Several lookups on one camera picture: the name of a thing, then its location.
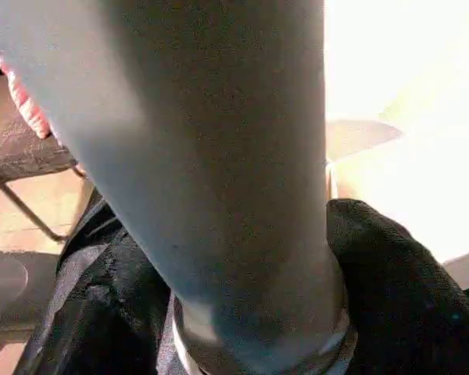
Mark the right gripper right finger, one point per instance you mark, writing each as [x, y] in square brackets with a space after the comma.
[406, 312]

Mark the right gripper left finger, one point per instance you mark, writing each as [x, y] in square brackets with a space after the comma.
[102, 320]

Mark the white plastic table leg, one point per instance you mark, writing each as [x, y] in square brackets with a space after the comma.
[219, 156]

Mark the grey round floor disc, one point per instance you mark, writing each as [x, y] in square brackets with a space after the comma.
[8, 289]

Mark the grey upholstered stool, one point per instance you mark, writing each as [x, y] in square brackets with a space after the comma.
[23, 152]

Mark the pink cloth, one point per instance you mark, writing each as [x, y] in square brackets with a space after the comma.
[23, 101]

